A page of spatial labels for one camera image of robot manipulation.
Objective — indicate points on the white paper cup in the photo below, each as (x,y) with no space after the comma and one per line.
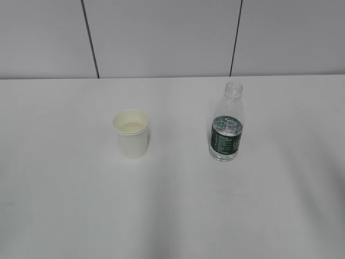
(131,128)

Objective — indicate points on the clear water bottle green label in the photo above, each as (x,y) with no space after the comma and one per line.
(227,124)

